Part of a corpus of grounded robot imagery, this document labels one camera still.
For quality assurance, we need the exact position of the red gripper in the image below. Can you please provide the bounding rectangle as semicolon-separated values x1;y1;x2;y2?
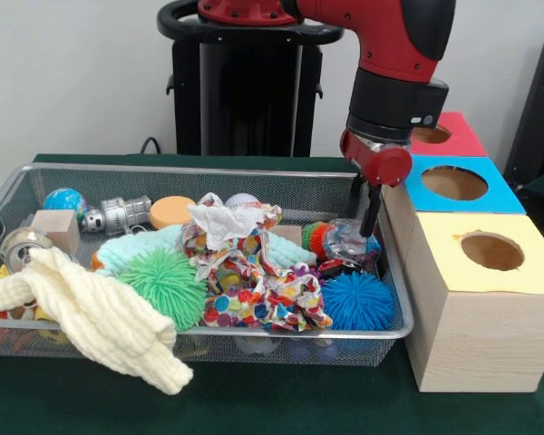
339;129;414;238

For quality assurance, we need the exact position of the crushed clear water bottle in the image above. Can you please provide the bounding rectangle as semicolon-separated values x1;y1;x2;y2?
325;217;384;268

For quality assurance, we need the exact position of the blue spiky ball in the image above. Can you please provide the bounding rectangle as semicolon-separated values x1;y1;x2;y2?
321;271;396;332

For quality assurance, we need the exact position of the colourful patterned cloth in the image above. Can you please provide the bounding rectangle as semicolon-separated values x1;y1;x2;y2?
183;227;335;333
187;192;282;252

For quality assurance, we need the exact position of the mint green cloth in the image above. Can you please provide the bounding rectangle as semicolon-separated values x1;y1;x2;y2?
96;225;318;276

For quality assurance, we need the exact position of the shallow clear mesh bin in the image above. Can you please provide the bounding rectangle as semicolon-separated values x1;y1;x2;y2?
0;163;413;366

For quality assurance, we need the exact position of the wooden box with three holes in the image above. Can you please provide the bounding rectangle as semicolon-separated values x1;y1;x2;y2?
385;111;544;393

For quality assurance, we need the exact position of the orange spiky ball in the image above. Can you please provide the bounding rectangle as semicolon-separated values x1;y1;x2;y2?
302;221;333;260

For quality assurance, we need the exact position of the purple spiky ball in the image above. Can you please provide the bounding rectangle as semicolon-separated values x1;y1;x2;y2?
293;263;323;284

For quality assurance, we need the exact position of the pale pink ball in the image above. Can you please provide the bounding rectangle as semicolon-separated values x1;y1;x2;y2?
225;192;260;208

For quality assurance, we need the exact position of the tan round bun toy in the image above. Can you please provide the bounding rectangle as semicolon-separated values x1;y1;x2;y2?
150;196;197;229

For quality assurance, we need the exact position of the green spiky ball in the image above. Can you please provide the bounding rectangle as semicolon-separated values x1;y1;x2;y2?
120;249;209;332

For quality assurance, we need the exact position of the pale yellow cloth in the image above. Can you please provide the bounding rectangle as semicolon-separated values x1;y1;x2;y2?
0;247;195;396

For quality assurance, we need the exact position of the small blue globe ball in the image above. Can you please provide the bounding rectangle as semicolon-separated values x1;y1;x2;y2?
43;188;88;223

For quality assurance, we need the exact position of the small wooden cube block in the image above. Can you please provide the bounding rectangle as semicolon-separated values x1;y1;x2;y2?
30;210;80;256

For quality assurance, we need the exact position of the round silver tin can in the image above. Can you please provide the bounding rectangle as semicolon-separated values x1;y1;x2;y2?
0;228;53;273

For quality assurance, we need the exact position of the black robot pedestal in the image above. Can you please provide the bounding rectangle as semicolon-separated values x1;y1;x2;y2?
157;0;355;158

